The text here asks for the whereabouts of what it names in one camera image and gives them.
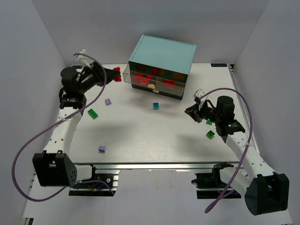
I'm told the long red lego brick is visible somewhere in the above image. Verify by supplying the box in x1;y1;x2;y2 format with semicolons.
163;80;176;89

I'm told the small red slope lego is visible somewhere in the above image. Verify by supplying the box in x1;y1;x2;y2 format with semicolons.
140;78;150;86

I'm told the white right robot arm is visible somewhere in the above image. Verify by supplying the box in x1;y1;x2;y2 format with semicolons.
185;96;289;216

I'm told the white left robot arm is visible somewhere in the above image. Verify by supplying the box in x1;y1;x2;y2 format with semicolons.
32;62;121;187

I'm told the small red lego cube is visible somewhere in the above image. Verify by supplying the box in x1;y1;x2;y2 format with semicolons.
113;67;122;82

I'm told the green lego cube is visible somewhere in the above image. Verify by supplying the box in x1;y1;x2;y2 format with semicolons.
206;130;215;139

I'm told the lilac lego brick rear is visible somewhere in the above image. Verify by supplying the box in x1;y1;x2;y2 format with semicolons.
105;98;112;106

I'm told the lilac lego brick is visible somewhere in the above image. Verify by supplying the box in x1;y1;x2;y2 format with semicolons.
105;98;112;106
98;145;106;153

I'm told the green lego plate left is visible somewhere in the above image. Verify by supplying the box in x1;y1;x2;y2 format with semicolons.
88;109;98;119

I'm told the small teal lego cube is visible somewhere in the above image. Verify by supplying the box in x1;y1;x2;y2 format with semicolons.
153;102;159;110

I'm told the right blue corner label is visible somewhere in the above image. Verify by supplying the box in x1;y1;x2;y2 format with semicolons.
210;63;227;67

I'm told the teal drawer cabinet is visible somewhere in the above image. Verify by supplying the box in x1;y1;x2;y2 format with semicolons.
128;35;196;100

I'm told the lilac lego brick front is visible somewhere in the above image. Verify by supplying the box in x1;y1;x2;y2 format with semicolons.
98;145;106;153

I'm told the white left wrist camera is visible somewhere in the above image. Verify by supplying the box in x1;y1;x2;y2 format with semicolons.
74;49;94;68

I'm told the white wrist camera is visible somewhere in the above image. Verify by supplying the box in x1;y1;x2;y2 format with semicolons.
74;49;94;68
193;89;207;104

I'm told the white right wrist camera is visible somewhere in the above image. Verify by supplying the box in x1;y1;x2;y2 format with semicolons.
193;89;207;104

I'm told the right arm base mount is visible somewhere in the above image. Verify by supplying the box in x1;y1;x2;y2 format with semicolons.
191;162;234;200

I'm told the aluminium table front rail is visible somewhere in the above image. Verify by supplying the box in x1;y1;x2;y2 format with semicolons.
43;161;267;171

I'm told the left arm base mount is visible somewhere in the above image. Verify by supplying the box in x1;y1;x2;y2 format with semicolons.
68;166;119;197

